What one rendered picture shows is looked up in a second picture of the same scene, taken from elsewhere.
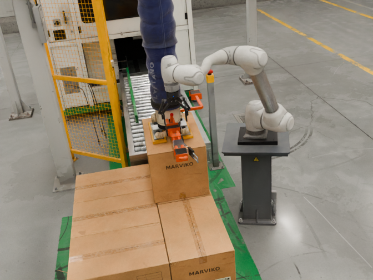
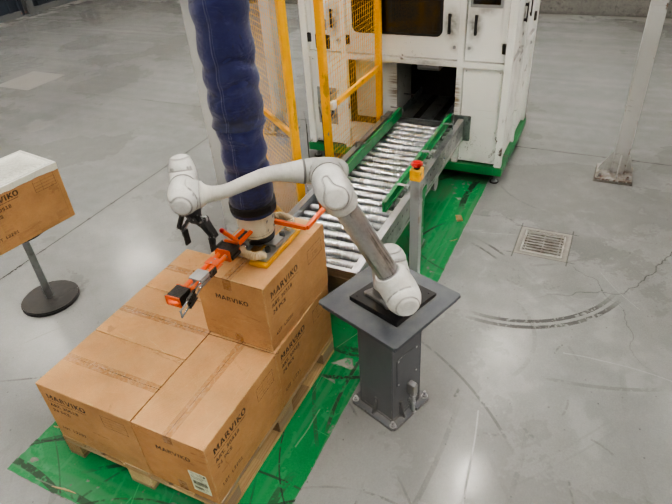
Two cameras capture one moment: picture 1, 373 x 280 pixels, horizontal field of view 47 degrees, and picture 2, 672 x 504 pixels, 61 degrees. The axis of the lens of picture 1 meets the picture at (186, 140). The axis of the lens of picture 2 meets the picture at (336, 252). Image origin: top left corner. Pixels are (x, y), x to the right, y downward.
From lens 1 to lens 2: 1.95 m
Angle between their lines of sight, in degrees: 31
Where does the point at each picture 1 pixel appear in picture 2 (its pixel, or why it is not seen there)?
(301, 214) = (443, 436)
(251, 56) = (318, 189)
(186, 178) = (242, 318)
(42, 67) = not seen: hidden behind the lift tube
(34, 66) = (203, 92)
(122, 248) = (116, 372)
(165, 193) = (218, 324)
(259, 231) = (363, 428)
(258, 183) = (377, 364)
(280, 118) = (390, 293)
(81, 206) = (146, 293)
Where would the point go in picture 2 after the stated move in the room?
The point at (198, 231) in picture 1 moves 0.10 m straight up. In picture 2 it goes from (202, 398) to (197, 383)
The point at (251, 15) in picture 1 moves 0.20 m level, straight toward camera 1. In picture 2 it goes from (640, 67) to (631, 74)
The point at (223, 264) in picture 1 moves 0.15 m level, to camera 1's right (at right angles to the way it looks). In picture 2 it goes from (193, 459) to (219, 475)
